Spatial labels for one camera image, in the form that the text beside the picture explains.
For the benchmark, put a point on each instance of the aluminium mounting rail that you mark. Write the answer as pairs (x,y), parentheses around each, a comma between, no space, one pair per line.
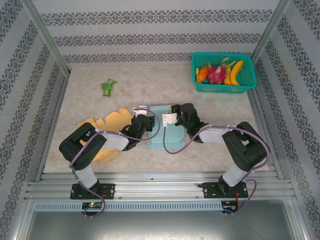
(155,185)

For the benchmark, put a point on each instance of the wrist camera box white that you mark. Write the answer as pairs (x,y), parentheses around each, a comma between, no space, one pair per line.
(170,118)
(140,110)

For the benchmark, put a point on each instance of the orange toy fruit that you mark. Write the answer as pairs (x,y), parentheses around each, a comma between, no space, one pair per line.
(203,72)

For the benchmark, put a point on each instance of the pink toy dragon fruit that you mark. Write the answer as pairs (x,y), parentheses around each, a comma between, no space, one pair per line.
(216,75)

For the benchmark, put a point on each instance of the yellow toy banana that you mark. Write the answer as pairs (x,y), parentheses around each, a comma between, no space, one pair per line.
(235,72)

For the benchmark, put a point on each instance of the teal plastic basket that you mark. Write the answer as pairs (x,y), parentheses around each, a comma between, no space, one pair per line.
(246,80)

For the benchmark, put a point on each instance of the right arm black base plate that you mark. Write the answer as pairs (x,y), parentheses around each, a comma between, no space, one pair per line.
(210,191)

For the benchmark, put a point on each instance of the yellow toy fruit slice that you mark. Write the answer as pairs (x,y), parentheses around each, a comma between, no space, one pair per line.
(197,75)

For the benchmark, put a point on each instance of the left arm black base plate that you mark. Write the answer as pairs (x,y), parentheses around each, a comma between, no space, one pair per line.
(110,190)

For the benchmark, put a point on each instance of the orange paper box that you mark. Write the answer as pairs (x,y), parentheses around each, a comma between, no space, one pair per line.
(115,120)

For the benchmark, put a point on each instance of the green snack packet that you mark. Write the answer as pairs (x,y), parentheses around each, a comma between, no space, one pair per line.
(108,86)

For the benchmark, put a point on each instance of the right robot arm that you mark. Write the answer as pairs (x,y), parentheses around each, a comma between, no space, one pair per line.
(240,150)

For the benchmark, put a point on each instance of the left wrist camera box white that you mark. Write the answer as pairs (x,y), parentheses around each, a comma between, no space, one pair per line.
(140,110)

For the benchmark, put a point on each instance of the small dark green toy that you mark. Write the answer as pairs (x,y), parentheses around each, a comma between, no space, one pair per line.
(205,81)

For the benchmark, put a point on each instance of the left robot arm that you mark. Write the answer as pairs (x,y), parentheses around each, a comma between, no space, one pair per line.
(82,150)

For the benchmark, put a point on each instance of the light blue paper box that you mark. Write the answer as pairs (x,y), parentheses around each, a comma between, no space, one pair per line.
(175,137)

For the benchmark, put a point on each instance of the grey sheet metal panel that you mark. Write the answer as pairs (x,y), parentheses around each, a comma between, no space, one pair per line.
(160,225)

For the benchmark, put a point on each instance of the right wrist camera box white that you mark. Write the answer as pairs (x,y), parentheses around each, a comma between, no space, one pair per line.
(170,118)

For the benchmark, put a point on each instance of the aluminium frame post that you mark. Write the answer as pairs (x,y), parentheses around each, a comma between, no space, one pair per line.
(270,30)
(44,32)

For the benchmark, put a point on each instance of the aluminium side rail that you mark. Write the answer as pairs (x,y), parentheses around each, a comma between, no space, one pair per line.
(258,112)
(58,105)

